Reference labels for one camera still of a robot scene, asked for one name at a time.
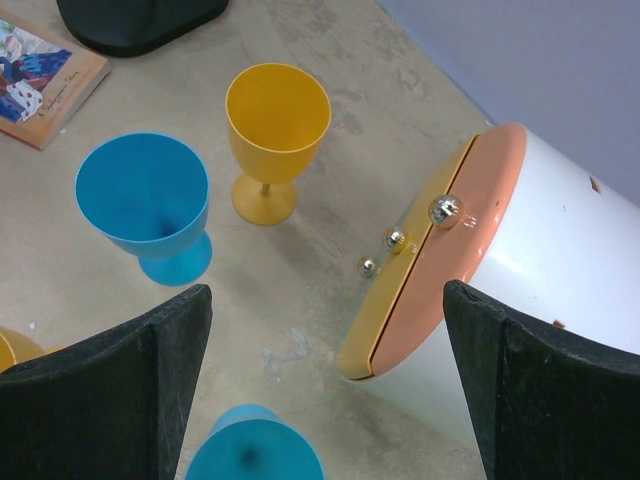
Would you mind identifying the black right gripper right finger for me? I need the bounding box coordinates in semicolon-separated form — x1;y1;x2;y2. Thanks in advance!
443;280;639;479

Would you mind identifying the blue wine glass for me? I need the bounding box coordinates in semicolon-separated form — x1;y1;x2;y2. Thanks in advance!
75;132;213;287
186;404;326;480

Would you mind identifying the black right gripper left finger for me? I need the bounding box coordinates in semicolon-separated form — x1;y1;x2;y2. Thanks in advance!
1;284;213;479

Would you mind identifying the white cylindrical drawer cabinet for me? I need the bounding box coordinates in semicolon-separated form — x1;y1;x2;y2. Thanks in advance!
336;123;639;450

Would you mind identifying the yellow wine glass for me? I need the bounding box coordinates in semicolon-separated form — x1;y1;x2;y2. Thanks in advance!
225;63;332;226
0;327;62;373

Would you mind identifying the illustrated book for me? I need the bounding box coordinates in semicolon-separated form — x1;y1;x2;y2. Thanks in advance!
1;8;111;150

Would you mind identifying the metal wine glass rack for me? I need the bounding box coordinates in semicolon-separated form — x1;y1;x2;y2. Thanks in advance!
56;0;229;58

